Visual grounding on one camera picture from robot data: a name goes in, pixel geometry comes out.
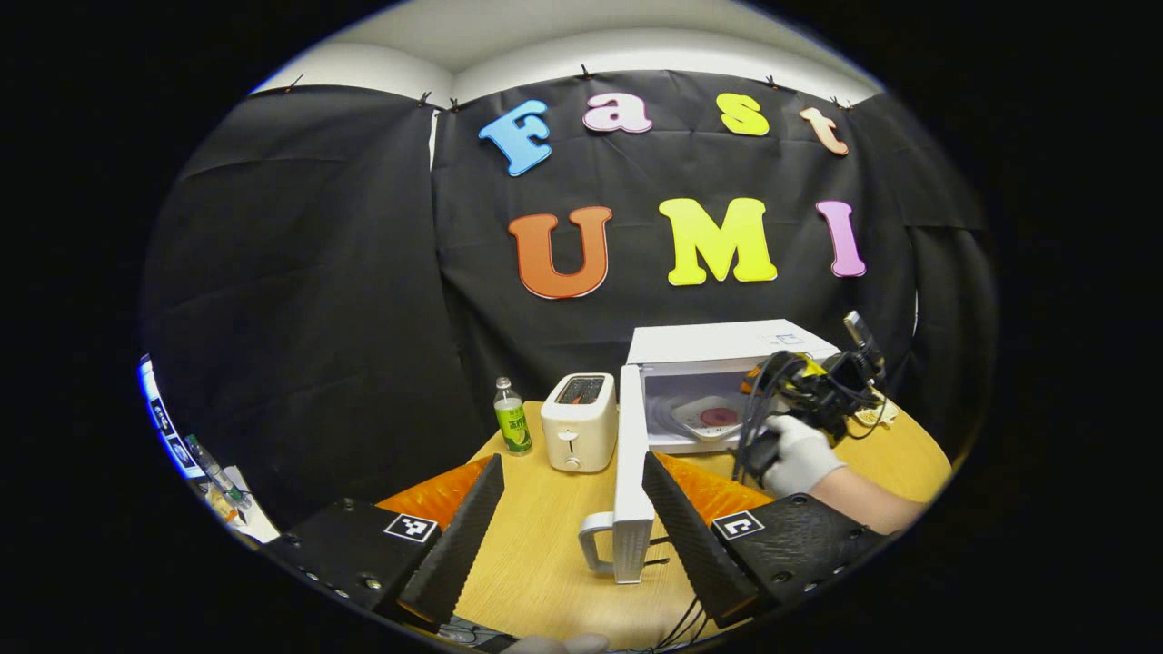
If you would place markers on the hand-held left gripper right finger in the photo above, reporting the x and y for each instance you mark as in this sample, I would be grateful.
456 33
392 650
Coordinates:
695 554

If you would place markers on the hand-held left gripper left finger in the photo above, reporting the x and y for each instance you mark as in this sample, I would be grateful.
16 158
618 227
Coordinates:
459 545

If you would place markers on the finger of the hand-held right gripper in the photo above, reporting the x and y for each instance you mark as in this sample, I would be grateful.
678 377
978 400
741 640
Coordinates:
756 378

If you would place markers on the white microwave oven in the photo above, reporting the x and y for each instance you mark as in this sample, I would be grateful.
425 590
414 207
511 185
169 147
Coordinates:
718 341

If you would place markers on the round pink food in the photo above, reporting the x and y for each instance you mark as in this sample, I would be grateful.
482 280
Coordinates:
718 416

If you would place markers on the white square plate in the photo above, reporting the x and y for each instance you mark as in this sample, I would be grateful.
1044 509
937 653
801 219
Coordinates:
690 416

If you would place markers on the white microwave oven door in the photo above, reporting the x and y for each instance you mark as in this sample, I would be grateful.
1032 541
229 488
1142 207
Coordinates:
633 472

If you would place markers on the glass microwave turntable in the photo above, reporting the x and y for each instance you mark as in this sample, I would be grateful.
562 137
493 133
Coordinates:
661 420

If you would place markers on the white divided bean dish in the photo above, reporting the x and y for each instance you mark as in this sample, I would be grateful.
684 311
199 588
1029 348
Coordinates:
886 413

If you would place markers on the green label drink bottle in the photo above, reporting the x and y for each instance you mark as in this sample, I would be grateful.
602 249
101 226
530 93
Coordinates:
513 427

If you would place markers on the cream toaster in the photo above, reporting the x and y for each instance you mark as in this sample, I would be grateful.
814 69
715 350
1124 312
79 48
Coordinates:
577 436

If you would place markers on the white paper sheet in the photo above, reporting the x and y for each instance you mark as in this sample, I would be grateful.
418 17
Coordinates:
254 522

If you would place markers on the clear plastic bottle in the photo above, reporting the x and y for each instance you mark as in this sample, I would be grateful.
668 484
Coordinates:
213 472

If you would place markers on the black backdrop cloth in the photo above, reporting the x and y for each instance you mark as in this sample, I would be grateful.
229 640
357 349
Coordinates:
318 272

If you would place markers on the blue edged picture board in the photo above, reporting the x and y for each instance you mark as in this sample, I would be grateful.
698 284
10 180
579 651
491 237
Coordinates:
162 418

